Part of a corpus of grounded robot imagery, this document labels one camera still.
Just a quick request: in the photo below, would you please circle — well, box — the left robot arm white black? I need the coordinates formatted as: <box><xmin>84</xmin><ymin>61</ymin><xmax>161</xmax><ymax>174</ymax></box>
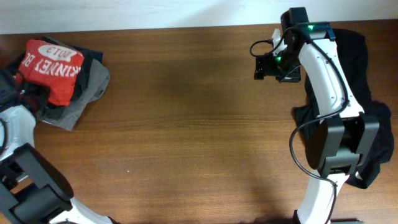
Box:
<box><xmin>1</xmin><ymin>70</ymin><xmax>117</xmax><ymax>224</ymax></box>

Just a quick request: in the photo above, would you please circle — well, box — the dark folded garment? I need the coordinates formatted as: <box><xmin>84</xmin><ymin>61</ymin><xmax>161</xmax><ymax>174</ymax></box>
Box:
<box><xmin>6</xmin><ymin>46</ymin><xmax>104</xmax><ymax>110</ymax></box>

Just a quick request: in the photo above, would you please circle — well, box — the black crumpled garment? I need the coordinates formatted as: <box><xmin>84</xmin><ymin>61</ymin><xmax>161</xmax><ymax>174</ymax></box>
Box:
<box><xmin>292</xmin><ymin>28</ymin><xmax>395</xmax><ymax>190</ymax></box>

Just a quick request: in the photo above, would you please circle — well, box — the grey folded garment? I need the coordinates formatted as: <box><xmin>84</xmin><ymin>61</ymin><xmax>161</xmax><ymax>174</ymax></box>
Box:
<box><xmin>37</xmin><ymin>36</ymin><xmax>111</xmax><ymax>131</ymax></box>

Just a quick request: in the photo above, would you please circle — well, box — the red printed t-shirt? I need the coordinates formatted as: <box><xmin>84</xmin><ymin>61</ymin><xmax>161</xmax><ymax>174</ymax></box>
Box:
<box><xmin>16</xmin><ymin>39</ymin><xmax>85</xmax><ymax>106</ymax></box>

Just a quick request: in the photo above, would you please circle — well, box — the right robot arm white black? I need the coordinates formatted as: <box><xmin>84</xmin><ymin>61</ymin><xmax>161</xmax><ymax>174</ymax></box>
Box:
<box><xmin>254</xmin><ymin>7</ymin><xmax>379</xmax><ymax>223</ymax></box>

